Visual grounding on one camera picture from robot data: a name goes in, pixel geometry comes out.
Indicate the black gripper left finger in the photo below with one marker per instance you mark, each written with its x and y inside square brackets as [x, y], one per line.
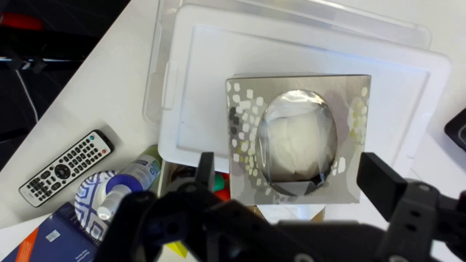
[206, 169]

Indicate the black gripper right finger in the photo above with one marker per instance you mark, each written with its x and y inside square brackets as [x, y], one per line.
[384, 187]

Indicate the silver tissue dispenser box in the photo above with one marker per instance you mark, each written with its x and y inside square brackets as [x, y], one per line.
[350, 180]

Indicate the white plastic lid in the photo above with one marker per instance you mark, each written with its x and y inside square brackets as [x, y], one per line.
[205, 97]

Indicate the blue white glue bottle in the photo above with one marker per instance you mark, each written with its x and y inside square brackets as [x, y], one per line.
[133, 177]

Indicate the small yellow block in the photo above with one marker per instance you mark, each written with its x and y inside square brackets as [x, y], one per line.
[177, 249]

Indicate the clear plastic storage container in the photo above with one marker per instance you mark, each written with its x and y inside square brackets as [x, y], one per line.
[155, 63]

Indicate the blue patterned plate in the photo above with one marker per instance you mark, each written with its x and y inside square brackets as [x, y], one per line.
[90, 201]

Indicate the grey remote control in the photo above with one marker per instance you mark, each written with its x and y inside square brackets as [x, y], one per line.
[66, 169]

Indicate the blue textbook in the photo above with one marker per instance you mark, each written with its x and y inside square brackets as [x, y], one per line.
[59, 238]

